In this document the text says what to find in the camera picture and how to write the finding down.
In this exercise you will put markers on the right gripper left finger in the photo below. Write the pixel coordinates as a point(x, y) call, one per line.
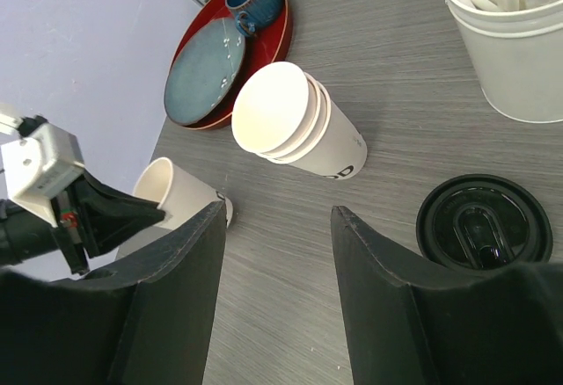
point(144, 319)

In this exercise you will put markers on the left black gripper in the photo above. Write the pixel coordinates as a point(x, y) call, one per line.
point(106, 218)

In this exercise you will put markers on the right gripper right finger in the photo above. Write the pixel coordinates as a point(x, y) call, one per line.
point(411, 321)

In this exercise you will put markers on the white paper cup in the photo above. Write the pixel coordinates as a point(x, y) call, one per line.
point(177, 192)

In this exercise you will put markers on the stack of black cup lids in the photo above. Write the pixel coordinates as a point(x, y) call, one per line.
point(481, 222)

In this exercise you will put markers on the stack of white paper cups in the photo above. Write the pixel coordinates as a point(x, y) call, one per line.
point(285, 116)

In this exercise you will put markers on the blue-grey ceramic plate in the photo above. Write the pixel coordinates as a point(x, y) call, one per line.
point(204, 71)

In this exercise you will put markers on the red round tray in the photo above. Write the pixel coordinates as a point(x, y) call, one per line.
point(269, 45)

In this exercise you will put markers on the white cylindrical straw holder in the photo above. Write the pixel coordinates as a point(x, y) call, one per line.
point(517, 57)

